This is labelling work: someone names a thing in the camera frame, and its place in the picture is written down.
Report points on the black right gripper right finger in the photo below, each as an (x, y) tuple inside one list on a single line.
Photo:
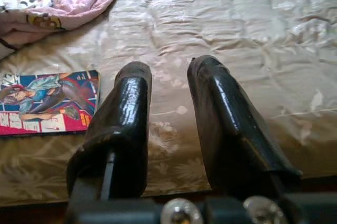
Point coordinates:
[(229, 129)]

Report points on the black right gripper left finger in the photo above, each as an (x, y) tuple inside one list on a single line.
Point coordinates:
[(129, 118)]

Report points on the colourful comic book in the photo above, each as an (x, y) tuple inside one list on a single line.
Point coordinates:
[(47, 103)]

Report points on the pink cartoon print blanket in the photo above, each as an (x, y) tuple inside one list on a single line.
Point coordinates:
[(52, 0)]

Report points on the bed with grey floral sheet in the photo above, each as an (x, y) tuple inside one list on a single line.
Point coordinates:
[(237, 37)]

